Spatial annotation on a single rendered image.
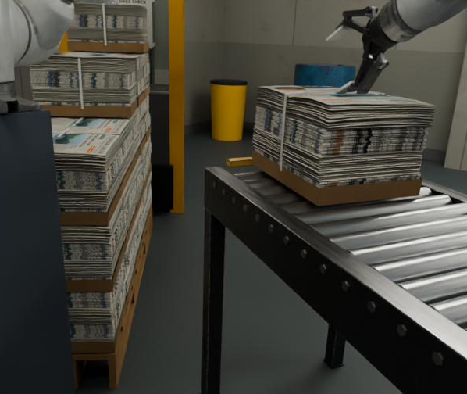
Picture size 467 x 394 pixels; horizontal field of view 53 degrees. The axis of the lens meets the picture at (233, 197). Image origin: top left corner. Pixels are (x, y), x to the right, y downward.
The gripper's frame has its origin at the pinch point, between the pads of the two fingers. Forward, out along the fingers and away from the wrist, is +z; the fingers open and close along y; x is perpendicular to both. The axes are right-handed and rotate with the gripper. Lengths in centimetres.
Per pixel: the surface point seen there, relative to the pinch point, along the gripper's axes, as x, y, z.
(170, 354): -30, 78, 91
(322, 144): -14.3, 21.7, -8.1
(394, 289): -23, 51, -33
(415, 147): 10.8, 24.1, -9.0
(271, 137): -13.6, 13.8, 14.9
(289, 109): -13.1, 9.6, 4.6
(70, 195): -62, 19, 52
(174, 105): 15, -54, 186
